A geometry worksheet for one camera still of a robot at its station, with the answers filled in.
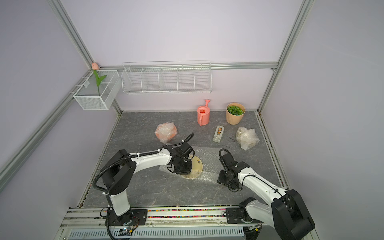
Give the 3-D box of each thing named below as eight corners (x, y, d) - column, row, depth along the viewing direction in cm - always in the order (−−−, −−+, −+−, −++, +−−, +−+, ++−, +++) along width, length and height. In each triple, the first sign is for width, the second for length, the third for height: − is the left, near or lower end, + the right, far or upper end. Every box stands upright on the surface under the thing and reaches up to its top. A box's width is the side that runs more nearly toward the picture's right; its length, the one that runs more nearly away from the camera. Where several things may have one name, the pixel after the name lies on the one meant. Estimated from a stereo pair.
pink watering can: (197, 128, 113) (197, 117, 103) (197, 110, 125) (197, 99, 116) (210, 128, 113) (210, 117, 103) (208, 109, 125) (209, 99, 116)
